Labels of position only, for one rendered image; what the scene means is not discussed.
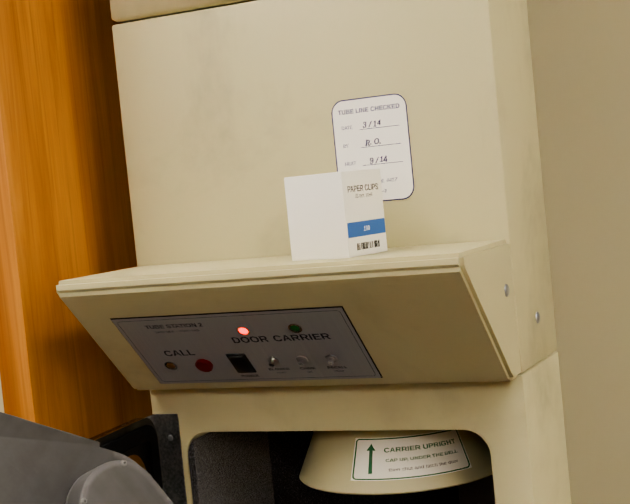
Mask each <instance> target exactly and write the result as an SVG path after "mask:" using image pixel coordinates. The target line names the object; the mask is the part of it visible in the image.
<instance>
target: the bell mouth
mask: <svg viewBox="0 0 630 504"><path fill-rule="evenodd" d="M492 474H493V473H492V462H491V454H490V450H489V447H488V445H487V443H486V442H485V441H484V440H483V438H482V437H480V436H479V435H478V434H476V433H474V432H472V431H469V430H372V431H314V432H313V435H312V438H311V442H310V445H309V448H308V451H307V454H306V457H305V460H304V463H303V466H302V469H301V472H300V475H299V478H300V480H301V481H302V483H304V484H305V485H307V486H309V487H311V488H313V489H316V490H320V491H325V492H330V493H338V494H350V495H391V494H406V493H416V492H424V491H431V490H438V489H444V488H449V487H454V486H458V485H463V484H467V483H470V482H474V481H477V480H480V479H483V478H485V477H488V476H490V475H492Z"/></svg>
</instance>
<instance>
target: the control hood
mask: <svg viewBox="0 0 630 504"><path fill-rule="evenodd" d="M56 292H57V294H58V295H59V297H60V298H61V300H62V301H63V302H64V303H65V305H66V306H67V307H68V308H69V309H70V311H71V312H72V313H73V314H74V316H75V317H76V318H77V319H78V321H79V322H80V323H81V324H82V326H83V327H84V328H85V329H86V330H87V332H88V333H89V334H90V335H91V337H92V338H93V339H94V340H95V342H96V343H97V344H98V345H99V347H100V348H101V349H102V350H103V351H104V353H105V354H106V355H107V356H108V358H109V359H110V360H111V361H112V363H113V364H114V365H115V366H116V367H117V369H118V370H119V371H120V372H121V374H122V375H123V376H124V377H125V379H126V380H127V381H128V382H129V384H130V385H131V386H132V387H133V388H134V389H137V390H173V389H213V388H253V387H292V386H332V385H372V384H411V383H451V382H491V381H511V380H513V379H514V378H516V377H517V375H518V374H519V373H521V365H520V354H519V343H518V332H517V320H516V309H515V298H514V287H513V276H512V265H511V254H510V243H505V240H491V241H478V242H464V243H451V244H437V245H424V246H410V247H397V248H387V251H385V252H379V253H374V254H368V255H363V256H358V257H352V258H342V259H324V260H306V261H292V255H288V256H275V257H261V258H248V259H234V260H221V261H207V262H194V263H180V264H166V265H153V266H139V267H133V268H127V269H122V270H116V271H111V272H105V273H100V274H94V275H89V276H84V277H78V278H73V279H67V280H62V281H59V285H56ZM332 306H343V308H344V310H345V311H346V313H347V315H348V317H349V318H350V320H351V322H352V324H353V326H354V327H355V329H356V331H357V333H358V334H359V336H360V338H361V340H362V341H363V343H364V345H365V347H366V348H367V350H368V352H369V354H370V356H371V357H372V359H373V361H374V363H375V364H376V366H377V368H378V370H379V371H380V373H381V375H382V377H383V378H358V379H322V380H285V381H249V382H213V383H176V384H160V382H159V381H158V380H157V378H156V377H155V376H154V375H153V373H152V372H151V371H150V369H149V368H148V367H147V366H146V364H145V363H144V362H143V360H142V359H141V358H140V357H139V355H138V354H137V353H136V351H135V350H134V349H133V348H132V346H131V345H130V344H129V343H128V341H127V340H126V339H125V337H124V336H123V335H122V334H121V332H120V331H119V330H118V328H117V327H116V326H115V325H114V323H113V322H112V321H111V319H110V318H129V317H147V316H166V315H184V314H203V313H221V312H240V311H258V310H277V309H295V308H314V307H332Z"/></svg>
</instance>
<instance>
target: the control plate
mask: <svg viewBox="0 0 630 504"><path fill-rule="evenodd" d="M110 319H111V321H112V322H113V323H114V325H115V326H116V327H117V328H118V330H119V331H120V332H121V334H122V335H123V336H124V337H125V339H126V340H127V341H128V343H129V344H130V345H131V346H132V348H133V349H134V350H135V351H136V353H137V354H138V355H139V357H140V358H141V359H142V360H143V362H144V363H145V364H146V366H147V367H148V368H149V369H150V371H151V372H152V373H153V375H154V376H155V377H156V378H157V380H158V381H159V382H160V384H176V383H213V382H249V381H285V380H322V379H358V378H383V377H382V375H381V373H380V371H379V370H378V368H377V366H376V364H375V363H374V361H373V359H372V357H371V356H370V354H369V352H368V350H367V348H366V347H365V345H364V343H363V341H362V340H361V338H360V336H359V334H358V333H357V331H356V329H355V327H354V326H353V324H352V322H351V320H350V318H349V317H348V315H347V313H346V311H345V310H344V308H343V306H332V307H314V308H295V309H277V310H258V311H240V312H221V313H203V314H184V315H166V316H147V317H129V318H110ZM289 324H298V325H300V326H301V327H302V331H301V332H300V333H294V332H292V331H290V330H289V329H288V326H289ZM239 326H244V327H247V328H248V329H249V330H250V334H249V335H242V334H240V333H238V332H237V330H236V329H237V327H239ZM240 353H244V354H245V355H246V357H247V358H248V359H249V361H250V362H251V364H252V365H253V367H254V368H255V370H256V371H257V372H256V373H238V372H237V371H236V369H235V368H234V366H233V365H232V363H231V362H230V361H229V359H228V358H227V356H226V354H240ZM329 354H330V355H334V356H336V357H337V359H338V361H337V362H335V363H333V365H329V364H328V361H327V360H326V358H325V356H327V355H329ZM298 356H304V357H306V358H307V359H308V362H307V363H305V364H304V365H303V366H300V365H298V361H297V360H296V357H298ZM269 357H274V358H277V359H278V361H279V363H278V364H276V365H275V366H274V367H271V366H269V362H268V360H267V358H269ZM198 359H205V360H208V361H210V362H211V363H212V364H213V369H212V371H210V372H203V371H200V370H199V369H197V368H196V366H195V363H196V360H198ZM168 361H169V362H173V363H175V364H176V365H177V369H176V370H171V369H168V368H167V367H166V366H165V362H168Z"/></svg>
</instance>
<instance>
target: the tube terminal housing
mask: <svg viewBox="0 0 630 504"><path fill-rule="evenodd" d="M112 32H113V42H114V51H115V61H116V70H117V80H118V89H119V98H120V108H121V117H122V127H123V136H124V145H125V155H126V164H127V174H128V183H129V192H130V202H131V211H132V221H133V230H134V240H135V249H136V258H137V267H139V266H153V265H166V264H180V263H194V262H207V261H221V260H234V259H248V258H261V257H275V256H288V255H292V254H291V244H290V234H289V224H288V214H287V204H286V194H285V184H284V178H285V177H295V176H304V175H314V174H323V173H333V172H337V171H336V161H335V150H334V140H333V130H332V119H331V109H330V101H336V100H343V99H351V98H359V97H367V96H374V95H382V94H390V93H398V92H405V91H406V98H407V109H408V119H409V130H410V141H411V151H412V162H413V173H414V183H415V194H416V199H409V200H398V201H387V202H383V208H384V218H385V229H386V239H387V248H397V247H410V246H424V245H437V244H451V243H464V242H478V241H491V240H505V243H510V254H511V265H512V276H513V287H514V298H515V309H516V320H517V332H518V343H519V354H520V365H521V373H519V374H518V375H517V377H516V378H514V379H513V380H511V381H491V382H451V383H411V384H372V385H332V386H292V387H253V388H213V389H173V390H150V395H151V405H152V414H178V421H179V430H180V440H181V449H182V459H183V468H184V478H185V487H186V497H187V504H193V498H192V488H191V478H190V469H189V459H188V450H189V446H190V444H191V442H192V440H194V439H196V438H198V437H200V436H203V435H205V434H207V433H209V432H256V431H372V430H469V431H472V432H474V433H476V434H478V435H479V436H480V437H482V438H483V440H484V441H485V442H486V443H487V445H488V447H489V450H490V454H491V462H492V473H493V484H494V495H495V504H571V494H570V483H569V472H568V460H567V449H566V438H565V427H564V415H563V404H562V393H561V382H560V370H559V359H558V352H557V351H556V350H557V340H556V328H555V317H554V306H553V295H552V283H551V272H550V261H549V250H548V238H547V227H546V216H545V205H544V193H543V182H542V171H541V160H540V148H539V137H538V126H537V115H536V103H535V92H534V81H533V70H532V58H531V47H530V36H529V25H528V13H527V2H526V0H257V1H251V2H245V3H239V4H233V5H227V6H222V7H216V8H210V9H204V10H198V11H192V12H186V13H181V14H175V15H169V16H163V17H157V18H151V19H145V20H140V21H134V22H128V23H122V24H116V25H113V26H112Z"/></svg>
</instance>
